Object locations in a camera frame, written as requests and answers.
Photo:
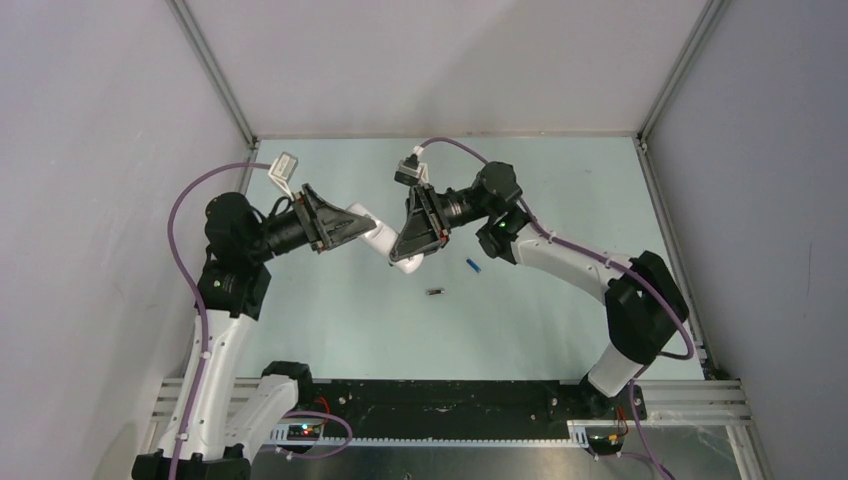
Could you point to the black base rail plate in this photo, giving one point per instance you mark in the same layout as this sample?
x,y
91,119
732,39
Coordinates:
x,y
463,410

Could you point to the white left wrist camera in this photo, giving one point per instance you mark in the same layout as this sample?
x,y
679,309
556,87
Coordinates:
x,y
281,171

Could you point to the aluminium frame post left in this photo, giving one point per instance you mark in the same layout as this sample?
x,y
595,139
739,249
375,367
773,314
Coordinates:
x,y
199,44

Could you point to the right controller board with wires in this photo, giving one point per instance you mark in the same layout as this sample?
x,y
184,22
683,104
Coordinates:
x,y
605,445

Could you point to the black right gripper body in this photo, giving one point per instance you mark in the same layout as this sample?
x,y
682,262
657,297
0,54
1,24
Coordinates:
x,y
450,210

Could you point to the aluminium frame post right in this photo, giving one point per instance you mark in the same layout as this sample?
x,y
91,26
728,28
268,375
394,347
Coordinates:
x,y
706,23

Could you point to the left controller board with LEDs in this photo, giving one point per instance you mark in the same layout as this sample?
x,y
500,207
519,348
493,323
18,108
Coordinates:
x,y
303,433

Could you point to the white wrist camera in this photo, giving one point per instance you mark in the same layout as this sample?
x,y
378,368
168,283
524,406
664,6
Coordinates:
x,y
281,171
411,172

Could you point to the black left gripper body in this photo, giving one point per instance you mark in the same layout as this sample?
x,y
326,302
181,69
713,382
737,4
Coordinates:
x,y
293,228

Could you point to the aluminium frame post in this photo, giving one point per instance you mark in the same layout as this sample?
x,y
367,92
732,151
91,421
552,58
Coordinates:
x,y
199,44
706,23

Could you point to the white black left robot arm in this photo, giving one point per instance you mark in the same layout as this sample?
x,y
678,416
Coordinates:
x,y
203,440

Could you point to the blue AAA battery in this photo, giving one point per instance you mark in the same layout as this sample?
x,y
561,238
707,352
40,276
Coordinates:
x,y
473,265

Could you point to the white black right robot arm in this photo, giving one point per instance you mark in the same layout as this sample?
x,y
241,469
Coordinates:
x,y
643,303

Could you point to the white remote control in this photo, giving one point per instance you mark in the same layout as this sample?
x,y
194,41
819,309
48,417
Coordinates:
x,y
382,238

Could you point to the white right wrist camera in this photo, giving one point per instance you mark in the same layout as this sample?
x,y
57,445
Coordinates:
x,y
411,172

